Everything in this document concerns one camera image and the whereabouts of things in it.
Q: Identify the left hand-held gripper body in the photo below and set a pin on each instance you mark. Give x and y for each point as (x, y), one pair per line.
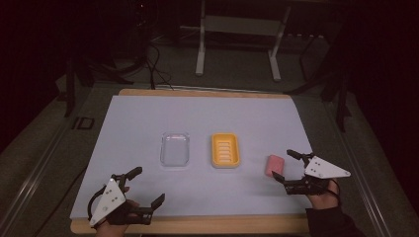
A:
(110, 200)

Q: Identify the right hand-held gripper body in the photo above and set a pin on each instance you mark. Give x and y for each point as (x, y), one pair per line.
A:
(324, 168)

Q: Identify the pink soap bar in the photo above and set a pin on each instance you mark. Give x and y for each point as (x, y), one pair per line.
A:
(274, 165)

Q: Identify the person's left hand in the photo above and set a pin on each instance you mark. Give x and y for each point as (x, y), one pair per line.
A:
(110, 230)

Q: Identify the person's right hand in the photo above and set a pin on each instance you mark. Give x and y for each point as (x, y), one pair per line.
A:
(326, 199)

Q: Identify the clear plastic tray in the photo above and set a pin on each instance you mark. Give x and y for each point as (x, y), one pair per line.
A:
(175, 149)

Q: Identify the pale table mat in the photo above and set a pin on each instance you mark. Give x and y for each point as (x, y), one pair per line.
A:
(204, 191)

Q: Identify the yellow soap dish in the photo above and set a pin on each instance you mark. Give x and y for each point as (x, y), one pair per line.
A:
(225, 150)

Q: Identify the black stand legs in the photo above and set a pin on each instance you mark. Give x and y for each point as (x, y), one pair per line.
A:
(341, 98)
(70, 89)

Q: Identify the white metal stand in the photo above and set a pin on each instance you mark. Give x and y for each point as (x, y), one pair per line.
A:
(243, 25)

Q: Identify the small black frame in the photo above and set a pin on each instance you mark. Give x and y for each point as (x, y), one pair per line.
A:
(84, 123)

